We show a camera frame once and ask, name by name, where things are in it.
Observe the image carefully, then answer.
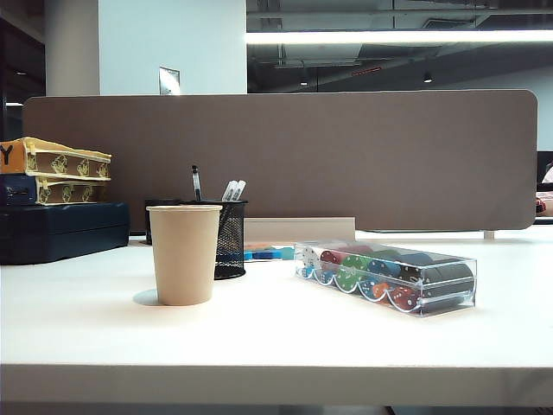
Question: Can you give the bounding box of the black mesh pen holder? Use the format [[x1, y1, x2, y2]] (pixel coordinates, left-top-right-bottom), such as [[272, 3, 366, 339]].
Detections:
[[214, 198, 250, 280]]

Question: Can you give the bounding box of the teal tray of toy numbers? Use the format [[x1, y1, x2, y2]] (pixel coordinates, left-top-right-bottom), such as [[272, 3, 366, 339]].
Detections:
[[244, 242, 296, 261]]

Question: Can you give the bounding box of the white poker chip stack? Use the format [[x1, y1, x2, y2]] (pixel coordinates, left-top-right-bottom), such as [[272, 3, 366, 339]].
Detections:
[[301, 246, 323, 272]]

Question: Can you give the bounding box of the brown felt desk divider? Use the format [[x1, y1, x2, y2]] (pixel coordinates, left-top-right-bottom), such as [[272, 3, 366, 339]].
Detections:
[[22, 89, 539, 233]]

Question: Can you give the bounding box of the red poker chip stack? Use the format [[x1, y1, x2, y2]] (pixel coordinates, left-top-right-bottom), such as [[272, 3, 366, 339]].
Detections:
[[319, 245, 373, 265]]

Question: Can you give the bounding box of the green poker chip stack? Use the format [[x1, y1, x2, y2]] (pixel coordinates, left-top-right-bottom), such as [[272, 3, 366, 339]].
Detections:
[[340, 250, 398, 278]]

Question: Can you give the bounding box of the brown paper cup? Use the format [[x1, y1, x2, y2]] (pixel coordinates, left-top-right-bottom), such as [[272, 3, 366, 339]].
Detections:
[[145, 204, 224, 307]]

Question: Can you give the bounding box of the blue poker chip stack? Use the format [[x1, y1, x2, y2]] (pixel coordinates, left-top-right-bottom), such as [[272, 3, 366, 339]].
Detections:
[[366, 255, 416, 280]]

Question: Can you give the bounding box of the clear plastic poker chip case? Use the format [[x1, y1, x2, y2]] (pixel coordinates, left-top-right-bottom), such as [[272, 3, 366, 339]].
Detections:
[[293, 239, 478, 320]]

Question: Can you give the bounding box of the black poker chip stack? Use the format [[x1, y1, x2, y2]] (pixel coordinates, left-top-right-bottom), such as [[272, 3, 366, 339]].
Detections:
[[399, 253, 475, 313]]

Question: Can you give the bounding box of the long ceiling light strip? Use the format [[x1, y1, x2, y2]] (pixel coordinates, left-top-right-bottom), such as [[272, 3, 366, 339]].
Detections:
[[245, 29, 553, 45]]

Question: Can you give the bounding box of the large dark blue case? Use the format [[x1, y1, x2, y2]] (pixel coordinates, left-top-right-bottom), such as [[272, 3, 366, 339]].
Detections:
[[0, 201, 130, 266]]

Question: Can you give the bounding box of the small dark blue box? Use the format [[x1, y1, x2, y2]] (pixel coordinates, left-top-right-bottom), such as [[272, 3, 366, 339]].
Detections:
[[0, 174, 38, 207]]

